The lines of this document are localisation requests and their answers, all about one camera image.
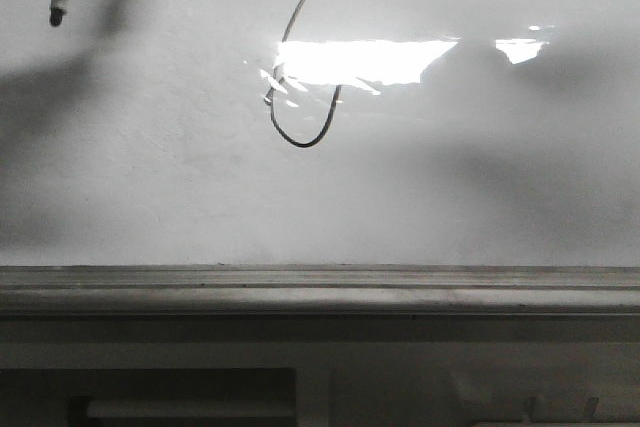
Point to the white whiteboard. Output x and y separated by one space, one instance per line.
500 132

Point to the aluminium whiteboard frame rail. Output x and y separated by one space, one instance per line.
316 289

